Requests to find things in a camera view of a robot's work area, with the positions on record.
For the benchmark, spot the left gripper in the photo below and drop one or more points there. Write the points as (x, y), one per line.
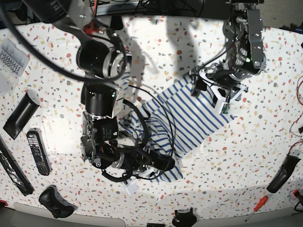
(224, 84)

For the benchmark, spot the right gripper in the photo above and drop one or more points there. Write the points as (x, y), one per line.
(153, 164)

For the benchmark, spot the blue white striped t-shirt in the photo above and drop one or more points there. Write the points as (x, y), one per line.
(179, 123)

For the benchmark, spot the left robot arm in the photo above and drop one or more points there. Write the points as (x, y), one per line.
(245, 58)

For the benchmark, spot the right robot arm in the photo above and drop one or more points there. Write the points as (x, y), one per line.
(106, 63)

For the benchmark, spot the black game controller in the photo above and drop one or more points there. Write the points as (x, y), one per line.
(51, 202)

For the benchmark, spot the black tv remote control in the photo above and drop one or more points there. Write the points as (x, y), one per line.
(39, 153)

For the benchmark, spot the grey monitor stand foot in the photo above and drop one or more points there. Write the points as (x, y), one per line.
(116, 22)

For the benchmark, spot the long black bar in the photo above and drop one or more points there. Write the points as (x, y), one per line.
(14, 171)

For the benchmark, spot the black cylindrical speaker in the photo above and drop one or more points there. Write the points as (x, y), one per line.
(22, 114)

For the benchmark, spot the clear plastic screw box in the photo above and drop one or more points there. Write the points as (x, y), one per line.
(13, 63)

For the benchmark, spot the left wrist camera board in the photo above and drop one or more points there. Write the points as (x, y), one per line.
(226, 108)

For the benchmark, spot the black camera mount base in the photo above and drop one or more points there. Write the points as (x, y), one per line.
(184, 218)

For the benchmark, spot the black curved handle tool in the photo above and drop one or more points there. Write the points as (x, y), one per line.
(284, 173)

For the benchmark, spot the red handled screwdriver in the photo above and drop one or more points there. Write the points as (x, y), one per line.
(259, 205)

